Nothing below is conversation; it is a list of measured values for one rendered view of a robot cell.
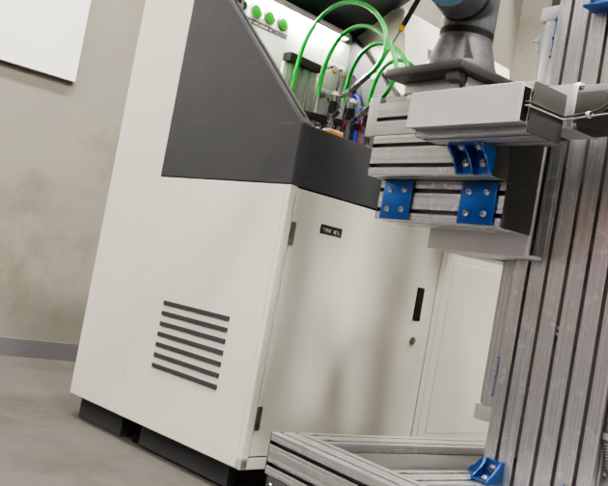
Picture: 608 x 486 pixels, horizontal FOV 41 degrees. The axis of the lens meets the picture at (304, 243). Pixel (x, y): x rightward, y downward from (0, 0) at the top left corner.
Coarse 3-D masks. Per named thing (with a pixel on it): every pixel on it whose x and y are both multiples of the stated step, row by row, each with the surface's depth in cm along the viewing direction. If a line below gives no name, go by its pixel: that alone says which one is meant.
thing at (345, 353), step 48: (288, 240) 205; (336, 240) 217; (384, 240) 231; (288, 288) 206; (336, 288) 219; (384, 288) 233; (432, 288) 249; (288, 336) 208; (336, 336) 220; (384, 336) 235; (288, 384) 209; (336, 384) 222; (384, 384) 237; (336, 432) 224; (384, 432) 239
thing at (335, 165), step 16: (320, 144) 210; (336, 144) 214; (352, 144) 218; (320, 160) 210; (336, 160) 214; (352, 160) 219; (368, 160) 223; (304, 176) 207; (320, 176) 211; (336, 176) 215; (352, 176) 219; (368, 176) 223; (320, 192) 211; (336, 192) 215; (352, 192) 220; (368, 192) 224
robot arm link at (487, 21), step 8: (488, 0) 166; (496, 0) 170; (488, 8) 167; (496, 8) 170; (472, 16) 167; (480, 16) 168; (488, 16) 169; (496, 16) 171; (440, 24) 174; (448, 24) 170; (464, 24) 168; (472, 24) 168; (480, 24) 168; (488, 24) 169
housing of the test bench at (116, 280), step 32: (160, 0) 261; (192, 0) 248; (160, 32) 258; (160, 64) 255; (128, 96) 265; (160, 96) 252; (128, 128) 262; (160, 128) 249; (128, 160) 259; (160, 160) 247; (128, 192) 256; (128, 224) 253; (128, 256) 250; (96, 288) 261; (128, 288) 248; (96, 320) 258; (128, 320) 245; (96, 352) 255; (96, 384) 252; (96, 416) 254
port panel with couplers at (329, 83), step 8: (336, 56) 286; (320, 64) 281; (328, 64) 284; (336, 64) 286; (344, 64) 289; (328, 72) 284; (336, 72) 284; (328, 80) 285; (336, 80) 287; (344, 80) 290; (328, 88) 285; (320, 96) 281; (328, 96) 285; (320, 104) 283; (320, 112) 283
